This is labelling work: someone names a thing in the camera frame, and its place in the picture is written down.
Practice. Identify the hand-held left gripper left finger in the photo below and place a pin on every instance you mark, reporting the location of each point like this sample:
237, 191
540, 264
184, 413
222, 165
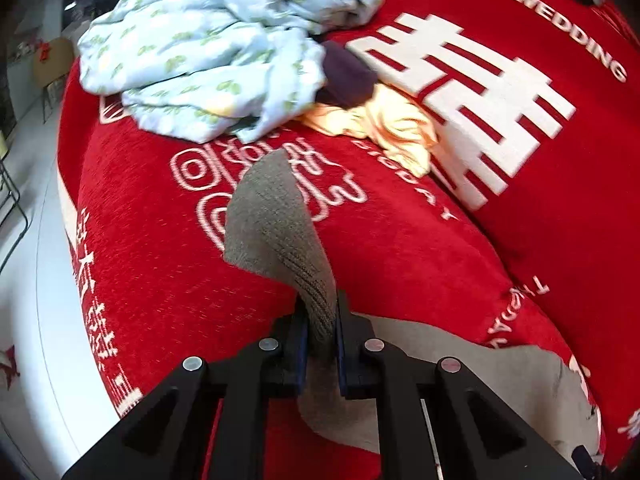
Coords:
301, 347

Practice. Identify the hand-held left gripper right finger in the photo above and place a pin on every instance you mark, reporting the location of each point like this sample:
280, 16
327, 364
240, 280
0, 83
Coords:
340, 347

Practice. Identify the grey knit garment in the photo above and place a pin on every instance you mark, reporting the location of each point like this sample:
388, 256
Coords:
272, 220

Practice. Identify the red printed sofa cover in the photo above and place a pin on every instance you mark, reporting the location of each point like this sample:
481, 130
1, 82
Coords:
425, 240

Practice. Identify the yellow orange garment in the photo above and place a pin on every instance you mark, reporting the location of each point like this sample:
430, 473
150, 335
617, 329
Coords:
395, 127

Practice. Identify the dark purple garment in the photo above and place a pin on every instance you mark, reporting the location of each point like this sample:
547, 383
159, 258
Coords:
347, 77

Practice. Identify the light blue printed quilt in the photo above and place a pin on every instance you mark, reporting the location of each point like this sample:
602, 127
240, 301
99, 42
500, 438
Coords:
210, 45

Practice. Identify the round wooden chair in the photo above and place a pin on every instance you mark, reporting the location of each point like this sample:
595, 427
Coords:
50, 62

